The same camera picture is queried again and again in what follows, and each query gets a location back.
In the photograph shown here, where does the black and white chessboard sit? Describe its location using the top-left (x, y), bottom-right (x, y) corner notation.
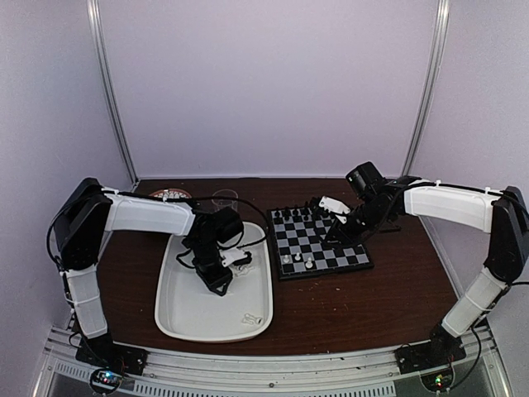
top-left (267, 209), bottom-right (374, 280)

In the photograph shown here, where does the white chess piece pair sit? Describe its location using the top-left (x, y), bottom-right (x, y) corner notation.
top-left (241, 313), bottom-right (264, 326)

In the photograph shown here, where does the patterned ceramic plate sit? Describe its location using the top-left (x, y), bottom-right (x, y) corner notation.
top-left (150, 188), bottom-right (192, 199)

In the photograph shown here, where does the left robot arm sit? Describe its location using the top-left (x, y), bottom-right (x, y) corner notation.
top-left (51, 177), bottom-right (252, 367)

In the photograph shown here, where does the front aluminium rail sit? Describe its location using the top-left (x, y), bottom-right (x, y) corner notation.
top-left (32, 322), bottom-right (509, 397)

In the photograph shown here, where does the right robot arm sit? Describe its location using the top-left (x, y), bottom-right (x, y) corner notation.
top-left (316, 162), bottom-right (528, 366)

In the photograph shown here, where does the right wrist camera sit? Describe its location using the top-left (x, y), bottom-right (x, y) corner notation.
top-left (318, 196), bottom-right (350, 215)

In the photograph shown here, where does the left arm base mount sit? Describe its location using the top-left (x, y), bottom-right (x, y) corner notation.
top-left (75, 340), bottom-right (148, 375)

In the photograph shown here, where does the aluminium frame post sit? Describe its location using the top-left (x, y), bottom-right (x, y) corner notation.
top-left (86, 0), bottom-right (139, 185)
top-left (401, 0), bottom-right (450, 175)

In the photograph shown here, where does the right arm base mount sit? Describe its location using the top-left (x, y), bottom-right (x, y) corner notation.
top-left (394, 341), bottom-right (466, 375)

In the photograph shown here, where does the right aluminium frame post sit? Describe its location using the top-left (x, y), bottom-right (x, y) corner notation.
top-left (401, 0), bottom-right (450, 175)

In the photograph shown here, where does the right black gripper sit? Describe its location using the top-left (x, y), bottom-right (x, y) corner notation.
top-left (323, 198), bottom-right (392, 249)

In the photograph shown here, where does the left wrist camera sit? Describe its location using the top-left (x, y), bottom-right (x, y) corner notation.
top-left (221, 248), bottom-right (252, 267)

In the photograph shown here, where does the clear drinking glass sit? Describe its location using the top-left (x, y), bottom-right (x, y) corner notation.
top-left (212, 189), bottom-right (239, 211)

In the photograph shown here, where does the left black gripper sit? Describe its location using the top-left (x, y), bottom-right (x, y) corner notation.
top-left (189, 239), bottom-right (233, 297)

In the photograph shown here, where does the left aluminium frame post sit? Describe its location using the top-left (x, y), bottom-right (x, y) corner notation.
top-left (86, 0), bottom-right (139, 185)

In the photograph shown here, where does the black chess pieces row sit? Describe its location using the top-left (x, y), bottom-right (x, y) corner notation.
top-left (270, 202), bottom-right (330, 222)

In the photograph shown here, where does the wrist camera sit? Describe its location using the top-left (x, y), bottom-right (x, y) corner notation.
top-left (318, 196), bottom-right (350, 215)
top-left (221, 248), bottom-right (252, 267)

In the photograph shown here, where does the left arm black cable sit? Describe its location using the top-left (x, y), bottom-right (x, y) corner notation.
top-left (175, 197), bottom-right (269, 270)

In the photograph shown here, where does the white rectangular tray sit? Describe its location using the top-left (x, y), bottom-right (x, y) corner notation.
top-left (154, 221), bottom-right (274, 343)

